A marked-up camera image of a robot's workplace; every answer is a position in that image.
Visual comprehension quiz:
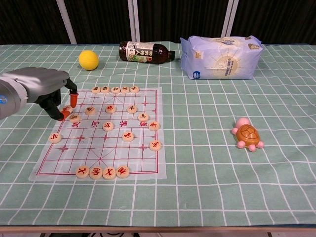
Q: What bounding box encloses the pink and brown toy turtle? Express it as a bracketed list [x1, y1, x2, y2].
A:
[231, 117, 265, 152]

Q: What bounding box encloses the green checked tablecloth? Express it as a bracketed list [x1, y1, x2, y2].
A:
[0, 43, 316, 228]

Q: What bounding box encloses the white screen frame post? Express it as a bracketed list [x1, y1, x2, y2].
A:
[220, 0, 240, 38]
[55, 0, 77, 45]
[127, 0, 141, 42]

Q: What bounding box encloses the pale blue flour bag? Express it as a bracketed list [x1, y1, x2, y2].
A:
[180, 35, 263, 80]

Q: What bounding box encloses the translucent plastic chessboard sheet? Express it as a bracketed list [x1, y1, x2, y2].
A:
[29, 86, 167, 182]

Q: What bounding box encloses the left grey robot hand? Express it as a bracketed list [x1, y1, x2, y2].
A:
[1, 67, 79, 122]

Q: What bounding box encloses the yellow ball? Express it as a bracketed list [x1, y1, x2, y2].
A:
[78, 50, 100, 72]

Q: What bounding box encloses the dark brown drink bottle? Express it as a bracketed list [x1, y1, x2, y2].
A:
[118, 40, 176, 65]

